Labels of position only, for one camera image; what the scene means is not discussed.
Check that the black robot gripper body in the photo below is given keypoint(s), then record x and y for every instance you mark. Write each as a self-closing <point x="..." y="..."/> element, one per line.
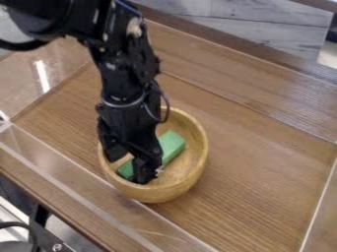
<point x="139" y="114"/>

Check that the brown wooden bowl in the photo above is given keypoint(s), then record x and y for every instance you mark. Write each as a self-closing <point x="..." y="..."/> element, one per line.
<point x="179" y="175"/>

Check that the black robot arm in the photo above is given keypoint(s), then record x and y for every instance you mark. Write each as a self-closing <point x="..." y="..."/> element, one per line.
<point x="109" y="27"/>

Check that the black table leg bracket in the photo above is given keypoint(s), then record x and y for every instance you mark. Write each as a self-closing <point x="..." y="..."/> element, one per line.
<point x="48" y="242"/>

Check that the clear acrylic front wall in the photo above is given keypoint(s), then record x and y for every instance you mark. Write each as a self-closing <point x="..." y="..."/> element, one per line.
<point x="48" y="156"/>

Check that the green rectangular block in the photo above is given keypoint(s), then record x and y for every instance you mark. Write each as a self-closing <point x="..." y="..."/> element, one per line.
<point x="172" y="144"/>

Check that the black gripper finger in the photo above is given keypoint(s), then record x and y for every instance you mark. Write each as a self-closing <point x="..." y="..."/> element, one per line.
<point x="112" y="136"/>
<point x="144" y="168"/>

